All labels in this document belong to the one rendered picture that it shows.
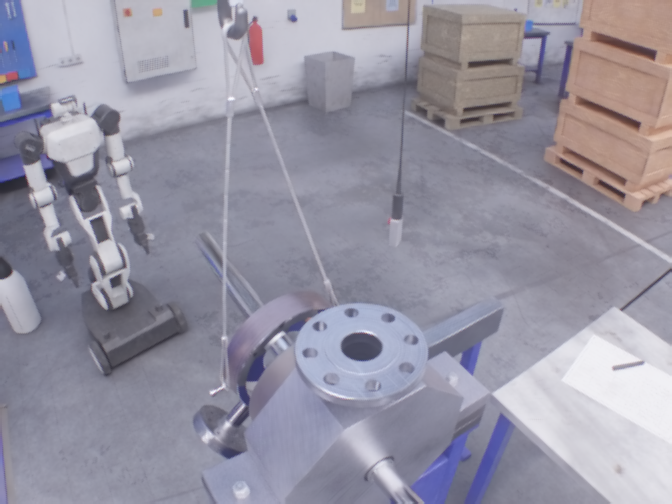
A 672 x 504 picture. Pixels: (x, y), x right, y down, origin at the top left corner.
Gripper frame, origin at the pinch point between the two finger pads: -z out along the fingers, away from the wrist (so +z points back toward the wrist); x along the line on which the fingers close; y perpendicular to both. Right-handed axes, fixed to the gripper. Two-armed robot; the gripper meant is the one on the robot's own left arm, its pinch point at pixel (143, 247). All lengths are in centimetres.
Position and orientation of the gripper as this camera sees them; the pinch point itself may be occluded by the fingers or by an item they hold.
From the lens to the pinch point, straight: 293.9
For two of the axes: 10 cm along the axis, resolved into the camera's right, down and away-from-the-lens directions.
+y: 7.2, -4.0, 5.6
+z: -1.4, -8.8, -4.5
